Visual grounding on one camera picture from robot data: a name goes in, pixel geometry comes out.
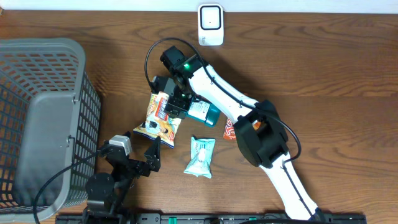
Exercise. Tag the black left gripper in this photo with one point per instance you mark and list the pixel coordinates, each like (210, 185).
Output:
(155, 159)

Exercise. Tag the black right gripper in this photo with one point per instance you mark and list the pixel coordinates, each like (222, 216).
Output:
(181, 105)

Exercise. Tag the yellow snack bag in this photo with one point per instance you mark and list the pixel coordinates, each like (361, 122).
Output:
(158, 123)

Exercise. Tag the blue mouthwash bottle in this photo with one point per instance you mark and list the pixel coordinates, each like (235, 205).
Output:
(204, 112)

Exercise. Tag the teal small snack packet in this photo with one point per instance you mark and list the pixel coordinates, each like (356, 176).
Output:
(201, 155)

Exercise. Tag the orange chocolate bar wrapper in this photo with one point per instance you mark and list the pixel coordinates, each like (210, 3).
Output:
(229, 133)

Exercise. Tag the orange small snack packet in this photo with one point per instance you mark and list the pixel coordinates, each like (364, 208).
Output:
(257, 125)

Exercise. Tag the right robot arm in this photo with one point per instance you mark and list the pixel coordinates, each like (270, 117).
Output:
(260, 133)

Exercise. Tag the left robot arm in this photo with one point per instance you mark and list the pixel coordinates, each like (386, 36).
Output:
(107, 191)

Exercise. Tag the white barcode scanner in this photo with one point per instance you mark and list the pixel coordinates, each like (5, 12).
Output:
(210, 25)

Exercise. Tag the grey plastic basket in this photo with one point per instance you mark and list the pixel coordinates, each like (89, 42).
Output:
(50, 115)

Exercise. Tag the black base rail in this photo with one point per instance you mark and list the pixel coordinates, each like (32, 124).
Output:
(155, 218)

